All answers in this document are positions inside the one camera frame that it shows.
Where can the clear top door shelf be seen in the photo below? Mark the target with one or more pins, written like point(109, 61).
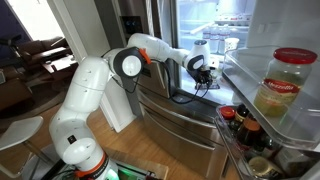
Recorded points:
point(299, 127)

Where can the red-cap sauce bottle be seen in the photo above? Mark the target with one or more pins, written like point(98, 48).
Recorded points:
point(228, 113)

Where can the clear door shelf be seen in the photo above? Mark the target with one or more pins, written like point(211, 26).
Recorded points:
point(265, 159)
point(299, 127)

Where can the white yogurt cup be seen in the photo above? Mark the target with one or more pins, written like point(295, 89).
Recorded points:
point(231, 44)

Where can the brown leather sofa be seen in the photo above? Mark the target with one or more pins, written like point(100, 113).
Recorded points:
point(37, 51)

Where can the stainless steel freezer drawer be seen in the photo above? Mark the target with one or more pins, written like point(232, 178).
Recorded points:
point(186, 131)

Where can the clear lower door shelf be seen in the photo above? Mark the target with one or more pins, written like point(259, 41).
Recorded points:
point(265, 159)

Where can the dark brown sauce bottle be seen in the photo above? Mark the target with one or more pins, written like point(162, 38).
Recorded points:
point(248, 131)

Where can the stainless left fridge door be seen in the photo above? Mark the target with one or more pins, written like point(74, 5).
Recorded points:
point(141, 59)

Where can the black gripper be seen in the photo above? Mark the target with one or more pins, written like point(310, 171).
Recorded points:
point(204, 77)

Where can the white bar stool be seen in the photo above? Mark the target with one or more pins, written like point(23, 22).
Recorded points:
point(20, 132)

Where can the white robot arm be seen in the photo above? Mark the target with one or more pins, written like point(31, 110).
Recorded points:
point(74, 142)

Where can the wooden coffee table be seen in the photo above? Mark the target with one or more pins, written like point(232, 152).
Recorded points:
point(61, 68)

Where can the red-lid glass jar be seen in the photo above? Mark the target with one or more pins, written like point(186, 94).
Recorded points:
point(285, 76)

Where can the water bottles in fridge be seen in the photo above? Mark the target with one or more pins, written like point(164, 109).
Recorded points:
point(216, 35)

